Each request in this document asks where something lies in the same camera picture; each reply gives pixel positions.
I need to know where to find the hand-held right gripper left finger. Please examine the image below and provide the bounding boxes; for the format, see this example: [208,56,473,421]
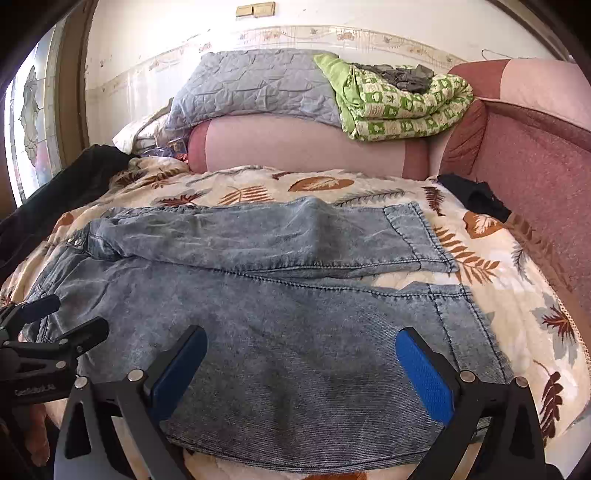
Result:
[53,324,208,480]

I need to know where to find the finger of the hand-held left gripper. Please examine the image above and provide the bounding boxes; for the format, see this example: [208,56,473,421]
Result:
[0,294,62,329]
[46,316,110,358]

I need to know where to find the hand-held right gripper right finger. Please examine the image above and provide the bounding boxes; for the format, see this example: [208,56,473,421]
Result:
[395,327,548,480]

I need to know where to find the blue denim pants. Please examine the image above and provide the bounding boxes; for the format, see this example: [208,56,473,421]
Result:
[21,196,515,474]

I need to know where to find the person's left hand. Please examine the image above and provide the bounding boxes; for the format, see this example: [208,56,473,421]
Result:
[24,408,51,466]

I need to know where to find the large black garment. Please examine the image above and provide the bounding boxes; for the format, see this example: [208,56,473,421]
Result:
[0,144,134,278]

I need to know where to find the leaf print blanket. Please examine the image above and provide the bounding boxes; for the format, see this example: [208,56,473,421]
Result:
[0,154,591,480]

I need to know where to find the small black cloth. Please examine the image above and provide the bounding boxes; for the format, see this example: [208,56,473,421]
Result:
[436,173,512,222]

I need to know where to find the stained glass window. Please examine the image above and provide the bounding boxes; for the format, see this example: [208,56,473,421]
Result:
[7,28,65,204]

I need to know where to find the purple patterned item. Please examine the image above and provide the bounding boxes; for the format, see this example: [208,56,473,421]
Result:
[139,138,188,160]

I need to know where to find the white pillow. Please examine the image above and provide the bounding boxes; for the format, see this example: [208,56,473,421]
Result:
[113,104,174,155]

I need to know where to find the pink sofa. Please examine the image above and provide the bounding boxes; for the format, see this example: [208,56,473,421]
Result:
[187,58,591,315]

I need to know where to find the green patterned blanket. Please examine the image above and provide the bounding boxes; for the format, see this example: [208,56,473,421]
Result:
[314,53,475,141]

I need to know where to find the dark grey cloth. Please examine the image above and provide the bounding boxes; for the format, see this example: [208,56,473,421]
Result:
[353,62,435,90]

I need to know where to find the grey pillow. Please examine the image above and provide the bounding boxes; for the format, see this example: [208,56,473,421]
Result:
[164,48,345,132]

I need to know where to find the brown wooden door frame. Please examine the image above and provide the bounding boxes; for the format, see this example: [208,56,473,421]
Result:
[59,0,92,155]

